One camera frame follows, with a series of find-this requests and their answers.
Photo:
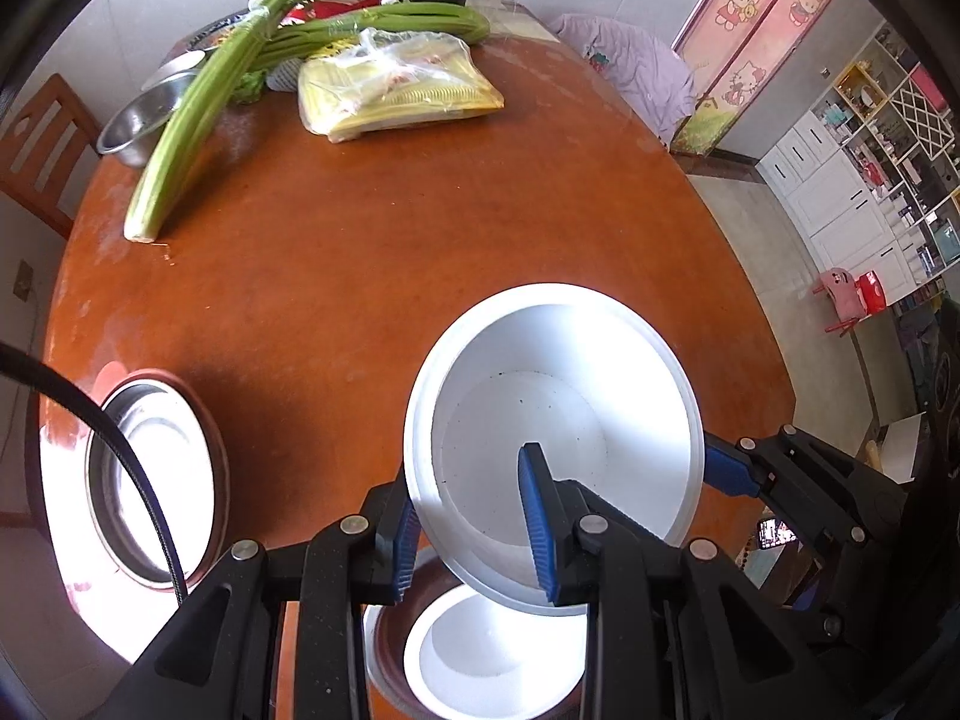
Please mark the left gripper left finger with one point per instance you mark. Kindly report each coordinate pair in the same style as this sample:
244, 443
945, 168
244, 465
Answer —
362, 560

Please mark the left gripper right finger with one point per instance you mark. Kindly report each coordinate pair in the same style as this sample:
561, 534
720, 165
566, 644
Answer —
586, 553

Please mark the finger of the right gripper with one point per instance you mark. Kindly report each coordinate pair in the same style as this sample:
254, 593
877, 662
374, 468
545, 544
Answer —
727, 469

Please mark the large white bowl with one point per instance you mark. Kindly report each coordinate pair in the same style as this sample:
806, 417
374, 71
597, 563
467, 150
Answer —
581, 375

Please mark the steel pan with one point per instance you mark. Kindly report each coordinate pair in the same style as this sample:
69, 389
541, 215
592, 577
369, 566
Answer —
181, 451

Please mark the small white floral bowl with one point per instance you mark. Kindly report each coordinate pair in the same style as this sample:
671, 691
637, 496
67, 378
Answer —
468, 657

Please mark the pink child stool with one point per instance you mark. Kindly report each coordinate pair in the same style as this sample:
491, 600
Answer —
840, 286

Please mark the white shelf cabinet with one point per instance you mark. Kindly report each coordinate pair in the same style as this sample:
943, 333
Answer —
869, 174

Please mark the pink cushioned chair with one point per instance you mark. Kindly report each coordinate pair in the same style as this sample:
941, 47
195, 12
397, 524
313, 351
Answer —
654, 81

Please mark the Hello Kitty screen panel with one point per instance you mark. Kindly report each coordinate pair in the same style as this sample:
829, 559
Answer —
734, 47

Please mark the small steel bowl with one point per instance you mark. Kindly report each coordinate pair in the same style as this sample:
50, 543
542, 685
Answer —
133, 132

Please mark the yellow plastic food bag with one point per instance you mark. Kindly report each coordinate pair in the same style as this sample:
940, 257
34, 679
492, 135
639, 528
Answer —
381, 80

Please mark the celery bunch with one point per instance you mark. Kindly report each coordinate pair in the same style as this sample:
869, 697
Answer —
163, 179

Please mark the green vegetable stalks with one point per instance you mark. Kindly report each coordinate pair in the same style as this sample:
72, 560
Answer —
300, 41

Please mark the red wooden chair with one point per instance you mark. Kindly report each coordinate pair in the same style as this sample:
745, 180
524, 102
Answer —
42, 146

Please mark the wall power outlet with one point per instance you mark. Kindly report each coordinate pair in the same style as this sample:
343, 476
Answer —
23, 281

